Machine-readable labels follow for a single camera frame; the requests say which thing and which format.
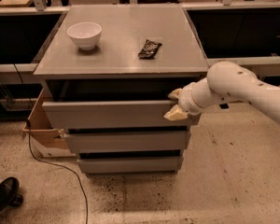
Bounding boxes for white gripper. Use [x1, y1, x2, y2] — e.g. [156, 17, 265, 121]
[163, 82, 202, 121]

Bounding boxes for grey top drawer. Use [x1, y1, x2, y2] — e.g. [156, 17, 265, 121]
[42, 100, 200, 130]

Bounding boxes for grey drawer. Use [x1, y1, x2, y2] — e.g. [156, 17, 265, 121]
[42, 100, 200, 130]
[64, 131, 190, 153]
[77, 156, 183, 174]

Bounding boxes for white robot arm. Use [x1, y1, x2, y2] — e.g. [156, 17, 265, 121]
[164, 61, 280, 124]

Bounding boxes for grey middle drawer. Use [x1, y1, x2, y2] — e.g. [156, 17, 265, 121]
[64, 131, 190, 153]

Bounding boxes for grey bottom drawer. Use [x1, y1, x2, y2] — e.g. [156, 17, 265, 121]
[77, 156, 183, 174]

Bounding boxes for grey drawer cabinet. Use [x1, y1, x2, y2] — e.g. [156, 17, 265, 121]
[33, 4, 210, 176]

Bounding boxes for dark snack wrapper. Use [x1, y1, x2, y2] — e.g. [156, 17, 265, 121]
[138, 39, 162, 59]

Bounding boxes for white ceramic bowl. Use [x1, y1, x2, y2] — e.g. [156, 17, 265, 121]
[67, 22, 102, 50]

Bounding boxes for cardboard box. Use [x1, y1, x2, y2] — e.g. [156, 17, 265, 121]
[23, 91, 68, 150]

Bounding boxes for black shoe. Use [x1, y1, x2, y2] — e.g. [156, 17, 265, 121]
[0, 177, 22, 212]

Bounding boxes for black floor cable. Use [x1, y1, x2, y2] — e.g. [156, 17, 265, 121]
[26, 119, 90, 224]

